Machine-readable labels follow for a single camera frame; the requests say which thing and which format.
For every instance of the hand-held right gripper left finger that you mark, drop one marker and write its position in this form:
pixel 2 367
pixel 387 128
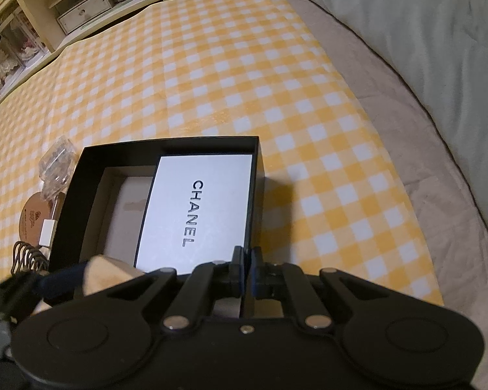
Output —
pixel 238 270

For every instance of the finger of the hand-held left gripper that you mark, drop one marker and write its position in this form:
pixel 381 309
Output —
pixel 61 281

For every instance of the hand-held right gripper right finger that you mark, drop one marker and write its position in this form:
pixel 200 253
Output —
pixel 253 270

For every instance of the pale wooden block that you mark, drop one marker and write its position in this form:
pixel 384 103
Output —
pixel 105 272

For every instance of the black cardboard box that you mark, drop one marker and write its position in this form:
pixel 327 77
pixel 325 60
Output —
pixel 76 195

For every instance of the clear plastic case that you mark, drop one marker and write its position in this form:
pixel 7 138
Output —
pixel 57 166

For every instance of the white plug adapter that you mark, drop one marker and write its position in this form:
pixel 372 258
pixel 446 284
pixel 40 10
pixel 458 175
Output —
pixel 48 232

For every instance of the round brown disc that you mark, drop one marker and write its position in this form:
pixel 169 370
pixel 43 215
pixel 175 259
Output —
pixel 34 217

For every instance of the white box with black print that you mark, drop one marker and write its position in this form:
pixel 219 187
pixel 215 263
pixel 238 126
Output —
pixel 166 211

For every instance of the yellow checkered cloth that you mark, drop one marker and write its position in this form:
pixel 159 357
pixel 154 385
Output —
pixel 227 69

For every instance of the grey bed sheet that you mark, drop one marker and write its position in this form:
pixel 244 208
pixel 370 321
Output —
pixel 451 211

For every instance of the clear case with white-dress doll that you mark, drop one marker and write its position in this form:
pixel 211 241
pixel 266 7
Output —
pixel 2 71

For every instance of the clear case with red-dress doll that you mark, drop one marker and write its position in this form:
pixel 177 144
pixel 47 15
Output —
pixel 24 44

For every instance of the white drawer organizer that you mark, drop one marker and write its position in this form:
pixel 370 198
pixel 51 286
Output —
pixel 85 14

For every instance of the cream wooden headboard shelf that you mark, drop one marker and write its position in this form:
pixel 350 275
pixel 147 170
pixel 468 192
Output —
pixel 30 8

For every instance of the grey pillow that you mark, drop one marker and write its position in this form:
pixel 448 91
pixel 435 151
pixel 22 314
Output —
pixel 410 16

